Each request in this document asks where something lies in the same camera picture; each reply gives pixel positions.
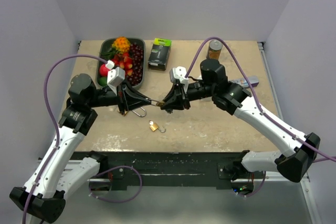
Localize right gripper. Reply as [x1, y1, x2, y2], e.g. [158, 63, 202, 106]
[160, 81, 215, 111]

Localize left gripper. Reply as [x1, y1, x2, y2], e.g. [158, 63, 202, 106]
[88, 78, 152, 114]

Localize long shackle brass padlock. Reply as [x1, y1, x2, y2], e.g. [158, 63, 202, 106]
[150, 99, 164, 107]

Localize small brass padlock with key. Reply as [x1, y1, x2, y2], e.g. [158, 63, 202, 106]
[149, 120, 166, 133]

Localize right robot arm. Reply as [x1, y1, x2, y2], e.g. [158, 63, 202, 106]
[157, 59, 320, 183]

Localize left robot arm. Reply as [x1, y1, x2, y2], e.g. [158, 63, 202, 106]
[9, 70, 151, 223]

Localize green fruit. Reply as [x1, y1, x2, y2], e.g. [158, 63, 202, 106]
[98, 77, 107, 87]

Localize red strawberries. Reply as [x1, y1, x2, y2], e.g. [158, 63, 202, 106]
[112, 52, 133, 76]

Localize red apple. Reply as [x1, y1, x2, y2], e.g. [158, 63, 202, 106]
[99, 63, 110, 77]

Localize black green razor box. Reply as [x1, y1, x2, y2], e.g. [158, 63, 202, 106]
[148, 38, 172, 71]

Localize dark red grapes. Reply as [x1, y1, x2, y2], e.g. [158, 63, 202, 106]
[125, 43, 144, 86]

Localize orange flower bunch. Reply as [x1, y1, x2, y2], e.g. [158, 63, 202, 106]
[111, 37, 131, 54]

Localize grey fruit tray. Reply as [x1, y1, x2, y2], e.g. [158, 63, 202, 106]
[99, 37, 145, 89]

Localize orange label tin can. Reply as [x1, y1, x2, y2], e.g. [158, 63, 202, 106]
[206, 39, 223, 60]

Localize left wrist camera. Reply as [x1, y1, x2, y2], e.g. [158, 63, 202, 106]
[105, 60, 125, 90]

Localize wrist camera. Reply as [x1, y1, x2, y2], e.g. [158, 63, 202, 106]
[169, 66, 188, 92]
[105, 60, 125, 90]

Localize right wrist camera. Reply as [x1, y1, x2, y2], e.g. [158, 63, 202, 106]
[169, 66, 188, 92]

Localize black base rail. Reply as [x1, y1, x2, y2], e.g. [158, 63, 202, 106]
[68, 151, 266, 191]

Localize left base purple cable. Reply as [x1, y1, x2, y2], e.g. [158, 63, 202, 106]
[88, 165, 143, 204]

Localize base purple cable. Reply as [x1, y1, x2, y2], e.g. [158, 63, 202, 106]
[88, 165, 143, 204]
[233, 171, 266, 198]

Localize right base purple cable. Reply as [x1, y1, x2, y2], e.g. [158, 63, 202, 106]
[233, 171, 266, 198]

